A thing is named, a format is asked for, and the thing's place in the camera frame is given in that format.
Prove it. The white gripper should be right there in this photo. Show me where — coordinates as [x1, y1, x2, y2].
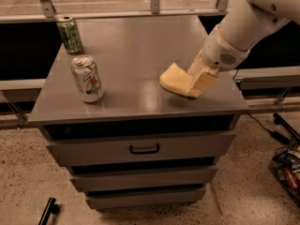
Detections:
[187, 25, 249, 98]

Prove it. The yellow sponge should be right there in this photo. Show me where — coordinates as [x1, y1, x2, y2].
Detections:
[159, 63, 195, 98]

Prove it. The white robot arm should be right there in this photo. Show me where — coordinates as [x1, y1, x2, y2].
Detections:
[187, 0, 300, 98]

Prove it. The white 7up can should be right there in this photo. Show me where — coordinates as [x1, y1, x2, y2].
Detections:
[71, 55, 104, 103]

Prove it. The green soda can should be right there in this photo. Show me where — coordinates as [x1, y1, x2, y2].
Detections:
[56, 16, 83, 53]

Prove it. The top grey drawer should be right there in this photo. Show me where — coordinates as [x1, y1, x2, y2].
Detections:
[46, 130, 235, 167]

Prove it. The grey drawer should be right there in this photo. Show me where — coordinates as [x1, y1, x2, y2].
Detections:
[46, 130, 235, 167]
[86, 187, 205, 210]
[70, 165, 218, 192]

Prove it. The grey drawer cabinet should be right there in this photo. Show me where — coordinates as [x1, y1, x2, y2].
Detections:
[29, 16, 248, 200]

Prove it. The middle grey drawer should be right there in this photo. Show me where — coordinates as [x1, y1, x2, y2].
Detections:
[70, 165, 218, 192]

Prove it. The metal window railing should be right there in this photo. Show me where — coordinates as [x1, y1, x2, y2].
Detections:
[0, 0, 237, 23]

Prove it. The bottom grey drawer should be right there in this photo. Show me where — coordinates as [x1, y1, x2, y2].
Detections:
[86, 187, 205, 210]

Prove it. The black bar on floor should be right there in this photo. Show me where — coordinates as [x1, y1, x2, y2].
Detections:
[38, 198, 60, 225]

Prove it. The black drawer handle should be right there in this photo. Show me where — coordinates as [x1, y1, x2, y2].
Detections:
[129, 143, 160, 155]

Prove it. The black cable with adapter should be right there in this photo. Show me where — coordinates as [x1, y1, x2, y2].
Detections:
[247, 112, 291, 145]

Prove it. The black wire basket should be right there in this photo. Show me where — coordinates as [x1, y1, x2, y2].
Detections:
[269, 142, 300, 207]

